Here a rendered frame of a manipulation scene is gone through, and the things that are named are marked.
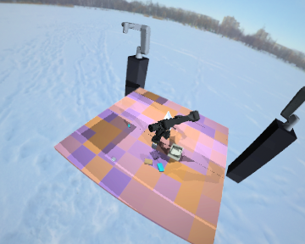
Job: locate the tan rectangular block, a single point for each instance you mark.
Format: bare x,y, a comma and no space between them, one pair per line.
148,161

